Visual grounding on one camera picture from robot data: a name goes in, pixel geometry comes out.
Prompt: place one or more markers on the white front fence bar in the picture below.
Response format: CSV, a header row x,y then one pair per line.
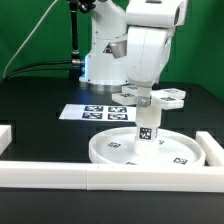
x,y
110,177

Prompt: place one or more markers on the white marker sheet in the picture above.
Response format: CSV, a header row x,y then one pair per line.
x,y
98,113

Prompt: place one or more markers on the white round table top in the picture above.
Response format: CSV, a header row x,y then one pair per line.
x,y
123,146

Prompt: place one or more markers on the white left fence bar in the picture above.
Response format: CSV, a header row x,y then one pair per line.
x,y
5,137

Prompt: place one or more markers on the white cross table base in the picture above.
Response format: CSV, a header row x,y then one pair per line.
x,y
166,99

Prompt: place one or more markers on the black camera stand pole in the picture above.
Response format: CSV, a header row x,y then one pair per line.
x,y
77,64

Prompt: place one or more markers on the white fence bar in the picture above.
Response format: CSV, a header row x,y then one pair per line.
x,y
110,177
214,152
5,137

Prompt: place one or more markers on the white right fence bar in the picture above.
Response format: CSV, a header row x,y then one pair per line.
x,y
214,152

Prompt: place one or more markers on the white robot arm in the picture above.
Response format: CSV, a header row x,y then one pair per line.
x,y
106,63

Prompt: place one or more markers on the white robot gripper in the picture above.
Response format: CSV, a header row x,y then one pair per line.
x,y
148,51

